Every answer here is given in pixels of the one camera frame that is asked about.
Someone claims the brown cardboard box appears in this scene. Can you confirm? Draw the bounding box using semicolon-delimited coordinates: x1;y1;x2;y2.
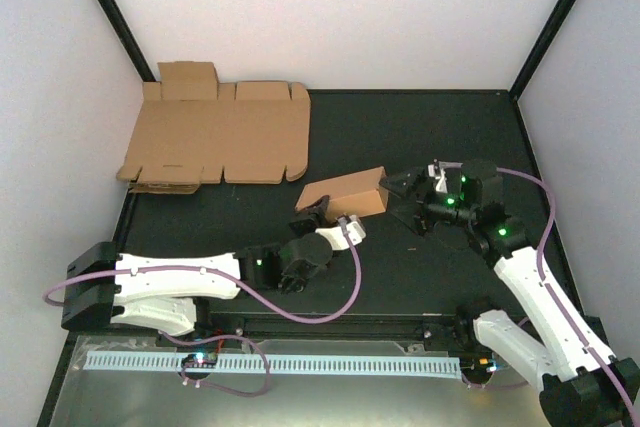
295;166;389;221

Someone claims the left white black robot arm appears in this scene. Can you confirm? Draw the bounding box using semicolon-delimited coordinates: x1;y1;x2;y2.
61;195;334;346

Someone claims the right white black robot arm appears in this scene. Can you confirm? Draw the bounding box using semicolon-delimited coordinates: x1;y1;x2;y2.
380;160;639;426

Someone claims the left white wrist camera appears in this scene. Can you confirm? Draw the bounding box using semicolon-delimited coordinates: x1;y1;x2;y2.
315;215;366;251

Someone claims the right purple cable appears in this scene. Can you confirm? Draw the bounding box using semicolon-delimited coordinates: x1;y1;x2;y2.
439;160;636;427

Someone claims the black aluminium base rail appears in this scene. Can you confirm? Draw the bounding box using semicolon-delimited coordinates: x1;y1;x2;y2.
69;310;609;348

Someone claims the right black frame post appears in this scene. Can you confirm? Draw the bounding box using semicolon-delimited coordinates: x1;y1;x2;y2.
509;0;577;101

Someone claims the black frame post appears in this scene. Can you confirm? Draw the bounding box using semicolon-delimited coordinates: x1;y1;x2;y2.
96;0;156;82
509;0;577;101

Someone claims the white slotted cable duct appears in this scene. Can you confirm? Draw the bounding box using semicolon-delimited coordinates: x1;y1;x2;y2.
83;351;462;380

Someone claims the left black frame post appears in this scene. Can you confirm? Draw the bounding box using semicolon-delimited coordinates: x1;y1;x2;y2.
96;0;156;82

